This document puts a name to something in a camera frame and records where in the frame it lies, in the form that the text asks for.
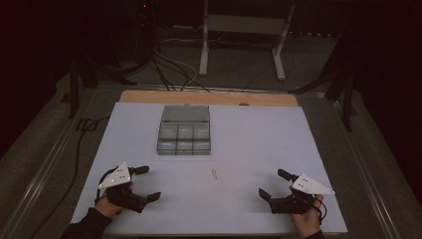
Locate hand-held gripper black cable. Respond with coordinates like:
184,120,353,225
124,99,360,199
317,198,328,225
95,165,119,205

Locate bundle of black cables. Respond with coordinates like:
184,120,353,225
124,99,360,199
132,0,211,94

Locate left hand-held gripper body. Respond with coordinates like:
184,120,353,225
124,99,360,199
98,161,149,214

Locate black tripod stand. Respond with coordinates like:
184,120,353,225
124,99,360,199
288,31,361,132
68,46,138,120

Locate white cable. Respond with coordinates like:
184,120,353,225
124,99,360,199
152,38,199,92

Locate black floor socket plate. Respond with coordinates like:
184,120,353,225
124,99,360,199
76,118,100,132

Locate clear plastic compartment box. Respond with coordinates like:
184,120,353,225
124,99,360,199
155,104,212,156

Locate white table sheet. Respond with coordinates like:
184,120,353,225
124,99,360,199
70,102,348,237

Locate left hand-held gripper black cable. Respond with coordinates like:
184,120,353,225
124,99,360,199
95,165,119,205

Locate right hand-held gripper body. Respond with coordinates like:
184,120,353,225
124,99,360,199
268,174,335,215

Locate white metal stand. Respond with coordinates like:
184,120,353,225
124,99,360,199
198,0,298,82

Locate black floor cable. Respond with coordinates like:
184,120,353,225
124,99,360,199
31,116,111,239

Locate person's right hand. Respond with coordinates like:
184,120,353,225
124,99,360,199
289,194,324,239

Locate person's left hand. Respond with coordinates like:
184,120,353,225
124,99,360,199
94,195,125,219

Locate right hand-held gripper black cable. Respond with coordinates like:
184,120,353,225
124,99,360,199
317,198,328,225

